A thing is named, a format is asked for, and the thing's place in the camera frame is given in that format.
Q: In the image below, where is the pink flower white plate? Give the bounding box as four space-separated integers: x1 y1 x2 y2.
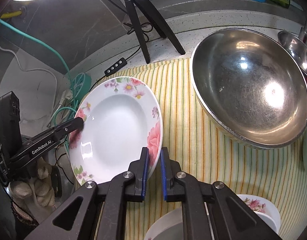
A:
238 194 281 234

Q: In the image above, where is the plain white bamboo plate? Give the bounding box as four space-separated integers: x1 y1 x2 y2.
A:
144 207 183 240

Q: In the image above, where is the rose rimmed white plate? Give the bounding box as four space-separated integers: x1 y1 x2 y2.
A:
69 76 163 185

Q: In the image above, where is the large steel bowl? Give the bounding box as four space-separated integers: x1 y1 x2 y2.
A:
190 28 307 149

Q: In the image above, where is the small red steel bowl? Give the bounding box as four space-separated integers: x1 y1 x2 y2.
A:
277 31 307 77

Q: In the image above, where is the gloved left hand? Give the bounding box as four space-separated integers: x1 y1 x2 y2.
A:
8 158 55 209

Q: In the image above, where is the yellow striped cloth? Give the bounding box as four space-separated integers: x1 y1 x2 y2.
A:
120 59 307 239

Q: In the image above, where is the teal round power strip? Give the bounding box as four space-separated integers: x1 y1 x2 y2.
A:
73 73 92 101

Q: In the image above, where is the black tripod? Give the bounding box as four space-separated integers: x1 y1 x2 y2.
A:
113 0 186 65

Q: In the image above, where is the white cable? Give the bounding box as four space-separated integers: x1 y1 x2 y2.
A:
0 37 72 128

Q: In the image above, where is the teal cable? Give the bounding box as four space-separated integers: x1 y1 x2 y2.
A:
0 18 78 156

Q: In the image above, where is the black inline remote cable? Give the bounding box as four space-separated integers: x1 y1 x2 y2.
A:
54 0 154 183

